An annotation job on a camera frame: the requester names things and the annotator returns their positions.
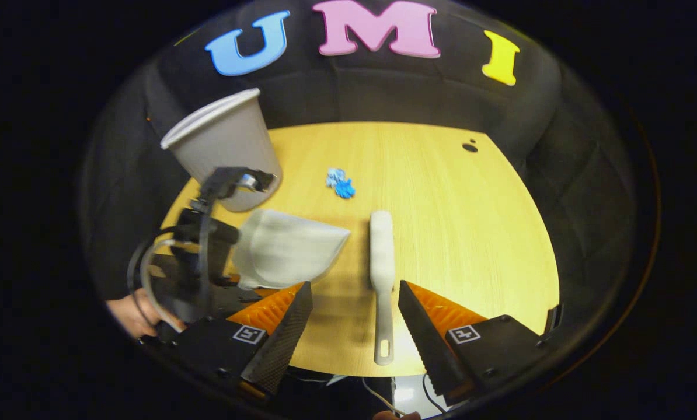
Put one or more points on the white dustpan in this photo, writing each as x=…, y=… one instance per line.
x=290, y=251

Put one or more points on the small white broom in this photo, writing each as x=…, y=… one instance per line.
x=382, y=256

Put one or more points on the wooden desktop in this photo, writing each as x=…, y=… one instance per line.
x=442, y=233

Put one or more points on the white garbage bin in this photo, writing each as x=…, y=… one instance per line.
x=226, y=146

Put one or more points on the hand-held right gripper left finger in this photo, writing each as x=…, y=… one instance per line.
x=284, y=344

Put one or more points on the blue paper trash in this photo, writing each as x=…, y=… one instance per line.
x=341, y=185

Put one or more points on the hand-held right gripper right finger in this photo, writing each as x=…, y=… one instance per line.
x=424, y=344

